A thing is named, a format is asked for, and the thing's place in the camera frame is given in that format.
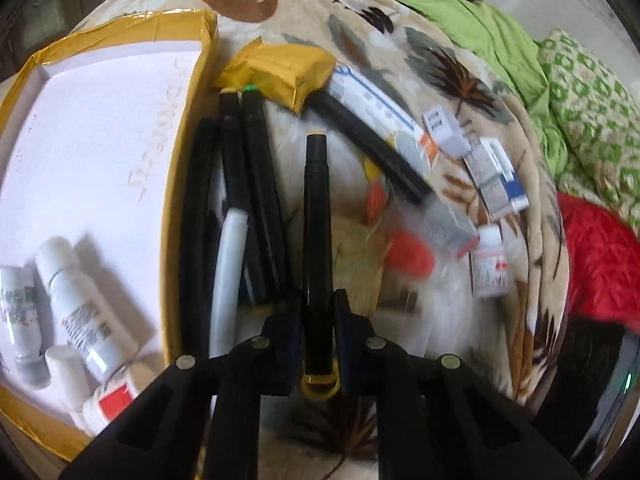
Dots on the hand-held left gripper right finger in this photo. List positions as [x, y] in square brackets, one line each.
[352, 355]

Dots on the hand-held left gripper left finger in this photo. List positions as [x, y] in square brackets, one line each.
[285, 355]

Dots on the white pill bottle red label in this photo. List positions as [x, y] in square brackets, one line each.
[487, 265]

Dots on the grey red small box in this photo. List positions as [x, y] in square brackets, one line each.
[447, 230]

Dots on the yellow round tin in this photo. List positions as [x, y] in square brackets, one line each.
[371, 170]

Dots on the black marker green cap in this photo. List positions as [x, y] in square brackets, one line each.
[260, 170]

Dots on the blue white medicine box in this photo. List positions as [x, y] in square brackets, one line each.
[492, 175]

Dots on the white charger plug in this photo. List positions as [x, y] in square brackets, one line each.
[445, 132]

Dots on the yellow-rimmed white box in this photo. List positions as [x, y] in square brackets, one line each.
[90, 150]

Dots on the white marker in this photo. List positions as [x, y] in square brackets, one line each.
[227, 280]

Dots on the small orange packet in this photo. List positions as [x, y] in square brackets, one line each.
[376, 200]

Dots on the white bottle red band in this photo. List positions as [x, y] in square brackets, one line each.
[112, 400]

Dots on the large white bottle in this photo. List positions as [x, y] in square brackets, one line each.
[75, 300]

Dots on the small white bottle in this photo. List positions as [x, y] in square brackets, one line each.
[65, 375]

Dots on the white blue toothpaste box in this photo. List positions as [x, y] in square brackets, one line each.
[370, 100]

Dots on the white grey bottle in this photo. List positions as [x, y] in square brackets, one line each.
[20, 320]

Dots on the gold foil packet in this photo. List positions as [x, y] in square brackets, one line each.
[280, 72]

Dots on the leaf printed blanket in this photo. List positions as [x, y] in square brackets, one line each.
[310, 25]

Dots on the green cloth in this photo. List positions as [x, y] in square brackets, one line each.
[465, 25]

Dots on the dark wooden window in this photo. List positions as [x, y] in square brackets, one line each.
[40, 20]

